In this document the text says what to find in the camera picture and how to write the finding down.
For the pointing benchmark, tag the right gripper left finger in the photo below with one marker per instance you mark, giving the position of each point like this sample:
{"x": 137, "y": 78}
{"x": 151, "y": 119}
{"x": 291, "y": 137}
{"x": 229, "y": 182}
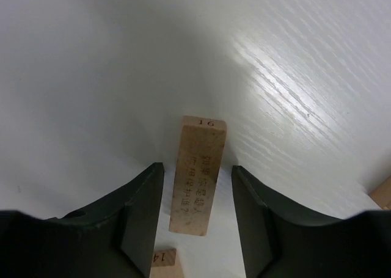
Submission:
{"x": 112, "y": 237}

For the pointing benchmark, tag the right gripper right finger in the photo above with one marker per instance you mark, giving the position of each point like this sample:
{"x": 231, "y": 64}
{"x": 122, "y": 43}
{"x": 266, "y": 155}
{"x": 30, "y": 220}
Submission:
{"x": 282, "y": 238}

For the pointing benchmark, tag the wood block three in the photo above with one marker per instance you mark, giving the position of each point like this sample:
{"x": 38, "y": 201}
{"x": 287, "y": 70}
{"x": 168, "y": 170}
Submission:
{"x": 201, "y": 147}

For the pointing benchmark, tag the wood block four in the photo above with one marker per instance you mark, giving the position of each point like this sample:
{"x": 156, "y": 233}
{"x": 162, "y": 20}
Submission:
{"x": 166, "y": 264}

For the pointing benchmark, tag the wood block eight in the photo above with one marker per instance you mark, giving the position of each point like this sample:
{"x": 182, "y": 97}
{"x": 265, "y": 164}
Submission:
{"x": 382, "y": 194}

